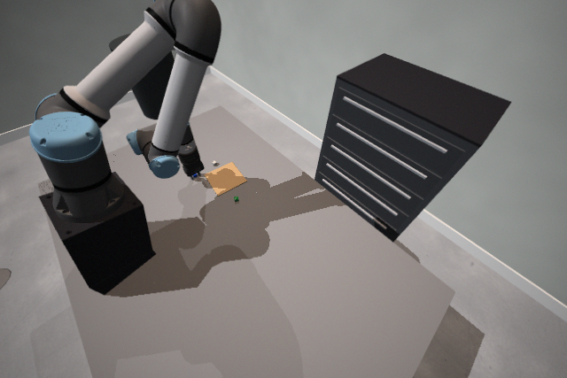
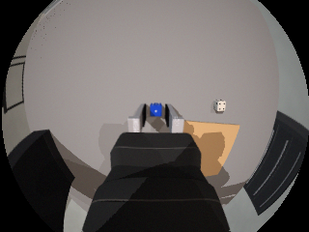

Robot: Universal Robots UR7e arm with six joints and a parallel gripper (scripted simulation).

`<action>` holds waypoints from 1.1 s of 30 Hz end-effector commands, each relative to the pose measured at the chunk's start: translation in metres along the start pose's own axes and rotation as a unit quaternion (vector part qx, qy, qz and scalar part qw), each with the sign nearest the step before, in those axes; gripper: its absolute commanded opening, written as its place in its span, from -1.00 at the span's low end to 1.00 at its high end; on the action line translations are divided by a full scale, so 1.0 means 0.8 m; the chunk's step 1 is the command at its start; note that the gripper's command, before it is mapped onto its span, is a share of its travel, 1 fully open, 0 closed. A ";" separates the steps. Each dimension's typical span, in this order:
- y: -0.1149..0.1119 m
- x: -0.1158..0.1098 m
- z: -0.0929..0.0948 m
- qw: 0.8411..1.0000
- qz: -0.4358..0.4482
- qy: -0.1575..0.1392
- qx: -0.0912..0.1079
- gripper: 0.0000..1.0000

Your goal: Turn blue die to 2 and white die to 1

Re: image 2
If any blue die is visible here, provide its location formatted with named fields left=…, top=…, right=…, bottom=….
left=151, top=103, right=162, bottom=116

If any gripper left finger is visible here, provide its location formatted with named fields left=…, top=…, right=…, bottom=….
left=127, top=103, right=147, bottom=132

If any white die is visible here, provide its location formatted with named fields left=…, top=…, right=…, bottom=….
left=213, top=100, right=226, bottom=111

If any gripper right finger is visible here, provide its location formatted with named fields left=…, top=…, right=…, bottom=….
left=165, top=104, right=184, bottom=132

